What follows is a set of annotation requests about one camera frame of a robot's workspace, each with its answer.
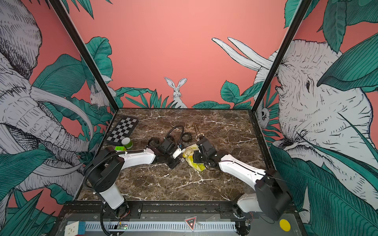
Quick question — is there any black corrugated left cable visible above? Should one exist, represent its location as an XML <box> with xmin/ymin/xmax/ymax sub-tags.
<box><xmin>164</xmin><ymin>125</ymin><xmax>186</xmax><ymax>144</ymax></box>

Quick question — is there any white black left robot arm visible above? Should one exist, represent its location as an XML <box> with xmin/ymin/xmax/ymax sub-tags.
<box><xmin>83</xmin><ymin>138</ymin><xmax>185</xmax><ymax>210</ymax></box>

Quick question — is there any yellow round button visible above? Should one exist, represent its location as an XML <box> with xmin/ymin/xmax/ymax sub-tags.
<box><xmin>279</xmin><ymin>219</ymin><xmax>291</xmax><ymax>232</ymax></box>

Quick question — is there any black right frame post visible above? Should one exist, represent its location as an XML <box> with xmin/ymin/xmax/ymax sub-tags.
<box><xmin>252</xmin><ymin>0</ymin><xmax>312</xmax><ymax>114</ymax></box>

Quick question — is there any green white cylinder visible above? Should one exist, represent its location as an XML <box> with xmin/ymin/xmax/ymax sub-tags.
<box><xmin>121</xmin><ymin>137</ymin><xmax>133</xmax><ymax>149</ymax></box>

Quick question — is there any white slotted cable duct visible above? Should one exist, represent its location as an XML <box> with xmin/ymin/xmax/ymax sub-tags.
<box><xmin>85</xmin><ymin>221</ymin><xmax>237</xmax><ymax>232</ymax></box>

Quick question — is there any black front mounting rail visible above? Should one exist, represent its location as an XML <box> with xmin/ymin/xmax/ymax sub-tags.
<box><xmin>57</xmin><ymin>201</ymin><xmax>296</xmax><ymax>220</ymax></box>

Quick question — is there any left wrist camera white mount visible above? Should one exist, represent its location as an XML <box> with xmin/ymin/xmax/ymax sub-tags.
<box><xmin>172</xmin><ymin>147</ymin><xmax>185</xmax><ymax>159</ymax></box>

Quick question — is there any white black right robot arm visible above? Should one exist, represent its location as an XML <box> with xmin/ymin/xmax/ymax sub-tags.
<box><xmin>194</xmin><ymin>135</ymin><xmax>292</xmax><ymax>221</ymax></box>

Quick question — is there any white power socket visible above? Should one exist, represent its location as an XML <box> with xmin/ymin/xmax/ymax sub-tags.
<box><xmin>64</xmin><ymin>221</ymin><xmax>86</xmax><ymax>236</ymax></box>

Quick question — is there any black left frame post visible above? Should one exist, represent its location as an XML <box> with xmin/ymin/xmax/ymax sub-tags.
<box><xmin>49</xmin><ymin>0</ymin><xmax>119</xmax><ymax>113</ymax></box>

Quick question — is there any black frame post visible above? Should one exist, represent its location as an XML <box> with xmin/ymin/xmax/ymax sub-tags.
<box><xmin>252</xmin><ymin>0</ymin><xmax>312</xmax><ymax>114</ymax></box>
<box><xmin>49</xmin><ymin>0</ymin><xmax>119</xmax><ymax>113</ymax></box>

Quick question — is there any red triangle warning sticker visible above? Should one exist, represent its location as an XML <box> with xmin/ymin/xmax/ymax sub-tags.
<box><xmin>184</xmin><ymin>216</ymin><xmax>197</xmax><ymax>231</ymax></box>

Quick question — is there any colourful rubik's cube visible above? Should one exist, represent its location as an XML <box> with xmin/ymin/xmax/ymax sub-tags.
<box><xmin>115</xmin><ymin>146</ymin><xmax>127</xmax><ymax>151</ymax></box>

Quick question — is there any black white checkerboard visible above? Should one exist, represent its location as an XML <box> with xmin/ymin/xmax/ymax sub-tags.
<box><xmin>105</xmin><ymin>116</ymin><xmax>139</xmax><ymax>145</ymax></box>

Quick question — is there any yellow green patterned towel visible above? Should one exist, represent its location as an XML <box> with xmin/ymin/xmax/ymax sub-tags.
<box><xmin>182</xmin><ymin>144</ymin><xmax>206</xmax><ymax>172</ymax></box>

